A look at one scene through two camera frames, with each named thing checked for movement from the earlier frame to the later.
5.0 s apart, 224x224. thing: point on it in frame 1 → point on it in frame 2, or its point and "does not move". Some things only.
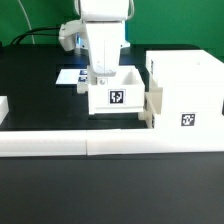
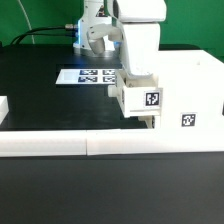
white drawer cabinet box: (186, 89) does not move
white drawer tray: (125, 92) → (138, 96)
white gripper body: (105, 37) → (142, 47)
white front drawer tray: (4, 108) does not move
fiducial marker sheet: (72, 76) does not move
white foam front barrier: (100, 142) does not move
